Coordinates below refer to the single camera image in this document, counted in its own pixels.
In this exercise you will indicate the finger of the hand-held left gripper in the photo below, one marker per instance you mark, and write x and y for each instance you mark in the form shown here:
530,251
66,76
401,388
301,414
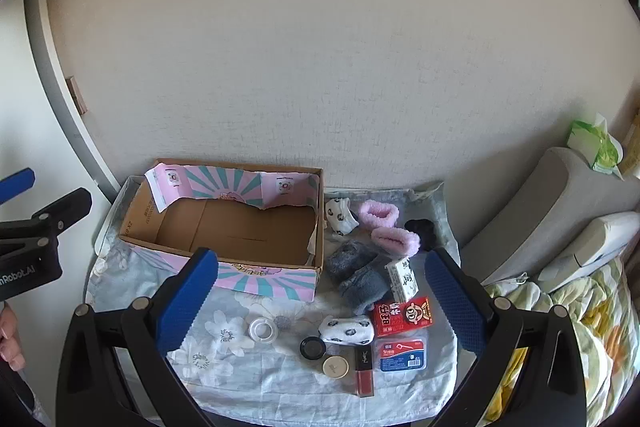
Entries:
65,209
17,186

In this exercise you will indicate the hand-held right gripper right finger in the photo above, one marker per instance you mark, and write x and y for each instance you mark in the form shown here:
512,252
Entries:
452,302

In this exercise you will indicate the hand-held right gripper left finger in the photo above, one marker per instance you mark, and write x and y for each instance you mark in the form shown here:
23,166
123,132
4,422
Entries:
191,302

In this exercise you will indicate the red milk carton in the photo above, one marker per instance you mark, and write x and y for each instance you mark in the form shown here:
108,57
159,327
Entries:
402,317

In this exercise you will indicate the small white printed carton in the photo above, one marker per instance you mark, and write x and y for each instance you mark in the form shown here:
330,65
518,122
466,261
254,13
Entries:
402,279

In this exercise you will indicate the black hair scrunchie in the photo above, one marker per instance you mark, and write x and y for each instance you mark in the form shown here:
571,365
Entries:
420,232

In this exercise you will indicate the pink teal printed cardboard box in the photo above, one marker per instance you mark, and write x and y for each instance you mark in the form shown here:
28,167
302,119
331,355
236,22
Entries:
240,227

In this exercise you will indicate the round beige cosmetic jar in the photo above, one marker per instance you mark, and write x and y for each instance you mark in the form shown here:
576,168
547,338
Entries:
335,367

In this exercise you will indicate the white panda print sock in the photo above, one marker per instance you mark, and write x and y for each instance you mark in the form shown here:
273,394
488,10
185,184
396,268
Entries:
340,214
347,331

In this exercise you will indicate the person's left hand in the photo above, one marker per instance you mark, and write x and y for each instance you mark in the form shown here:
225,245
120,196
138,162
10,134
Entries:
9,337

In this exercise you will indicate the blue floss pick box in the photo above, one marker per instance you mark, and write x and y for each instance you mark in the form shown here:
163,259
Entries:
401,355

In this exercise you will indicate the clear tape roll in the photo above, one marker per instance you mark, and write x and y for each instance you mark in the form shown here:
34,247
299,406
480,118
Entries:
263,331

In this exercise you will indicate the pink fluffy sock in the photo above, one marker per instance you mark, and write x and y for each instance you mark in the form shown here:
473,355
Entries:
378,213
396,241

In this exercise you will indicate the grey fluffy sock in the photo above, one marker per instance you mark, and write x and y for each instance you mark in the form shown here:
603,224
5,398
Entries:
350,259
365,289

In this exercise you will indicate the small brown wooden block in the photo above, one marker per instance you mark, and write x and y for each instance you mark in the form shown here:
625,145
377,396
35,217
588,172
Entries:
77,94

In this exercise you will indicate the grey pillow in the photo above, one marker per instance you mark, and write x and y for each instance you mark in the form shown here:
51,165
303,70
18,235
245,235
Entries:
540,207

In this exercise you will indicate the round black compact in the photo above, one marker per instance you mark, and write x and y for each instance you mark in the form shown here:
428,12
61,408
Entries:
313,348

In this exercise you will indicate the floral yellow green blanket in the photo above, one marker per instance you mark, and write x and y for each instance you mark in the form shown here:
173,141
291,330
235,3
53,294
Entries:
600,337

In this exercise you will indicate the white pillow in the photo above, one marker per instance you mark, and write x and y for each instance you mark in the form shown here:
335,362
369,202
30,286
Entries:
595,247

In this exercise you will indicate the green tissue pack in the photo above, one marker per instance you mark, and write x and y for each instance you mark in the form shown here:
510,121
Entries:
595,147

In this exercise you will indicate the yellow packet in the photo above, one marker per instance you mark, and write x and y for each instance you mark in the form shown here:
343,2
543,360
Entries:
632,147

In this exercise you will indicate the white curved frame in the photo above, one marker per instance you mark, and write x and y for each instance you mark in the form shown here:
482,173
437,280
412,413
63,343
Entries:
60,97

